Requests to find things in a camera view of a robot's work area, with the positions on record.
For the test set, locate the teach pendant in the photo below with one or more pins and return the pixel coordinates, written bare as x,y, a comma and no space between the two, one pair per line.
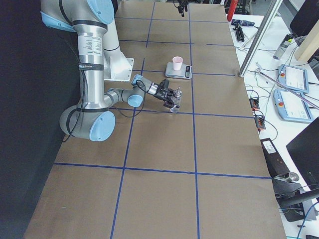
294,78
291,108

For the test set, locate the grabber stick green tip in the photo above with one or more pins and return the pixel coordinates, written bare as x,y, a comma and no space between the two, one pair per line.
242,47

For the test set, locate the digital kitchen scale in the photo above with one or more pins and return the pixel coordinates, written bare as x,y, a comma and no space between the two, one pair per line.
184,73

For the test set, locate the glass sauce bottle metal spout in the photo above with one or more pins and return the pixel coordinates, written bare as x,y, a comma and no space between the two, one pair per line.
176,99

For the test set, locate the teach pendant near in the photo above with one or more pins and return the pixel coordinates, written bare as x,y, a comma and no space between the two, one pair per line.
291,108

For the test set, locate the pink grabber stick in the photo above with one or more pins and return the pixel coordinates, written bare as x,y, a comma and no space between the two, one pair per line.
286,88

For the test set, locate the black monitor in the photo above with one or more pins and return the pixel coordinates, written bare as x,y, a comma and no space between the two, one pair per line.
304,152

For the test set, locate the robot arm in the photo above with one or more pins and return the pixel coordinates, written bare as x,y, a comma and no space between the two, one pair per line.
178,3
91,118

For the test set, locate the red bottle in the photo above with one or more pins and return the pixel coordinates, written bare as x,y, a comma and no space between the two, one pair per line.
231,10

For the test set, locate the aluminium frame post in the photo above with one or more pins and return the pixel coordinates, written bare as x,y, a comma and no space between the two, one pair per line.
265,24

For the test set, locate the orange black connector strip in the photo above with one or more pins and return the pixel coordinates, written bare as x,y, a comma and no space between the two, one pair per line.
254,103

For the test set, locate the black box white label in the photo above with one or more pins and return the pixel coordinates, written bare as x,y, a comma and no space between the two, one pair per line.
275,163

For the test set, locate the pink plastic cup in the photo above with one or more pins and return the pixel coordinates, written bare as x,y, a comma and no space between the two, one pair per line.
177,63

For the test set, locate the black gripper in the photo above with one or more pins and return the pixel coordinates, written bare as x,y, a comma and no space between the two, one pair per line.
181,6
159,94

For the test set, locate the clear water bottle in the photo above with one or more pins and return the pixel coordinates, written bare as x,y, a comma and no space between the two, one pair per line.
283,46

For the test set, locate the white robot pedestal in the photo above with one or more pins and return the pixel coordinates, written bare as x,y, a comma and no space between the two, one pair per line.
117,67

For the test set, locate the black tripod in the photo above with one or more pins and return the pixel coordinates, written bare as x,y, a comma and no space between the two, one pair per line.
239,33

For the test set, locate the teach pendant far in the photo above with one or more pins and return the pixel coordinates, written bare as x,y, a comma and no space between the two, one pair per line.
294,78

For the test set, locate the folded blue umbrella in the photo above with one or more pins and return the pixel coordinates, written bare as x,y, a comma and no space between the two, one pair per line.
242,23

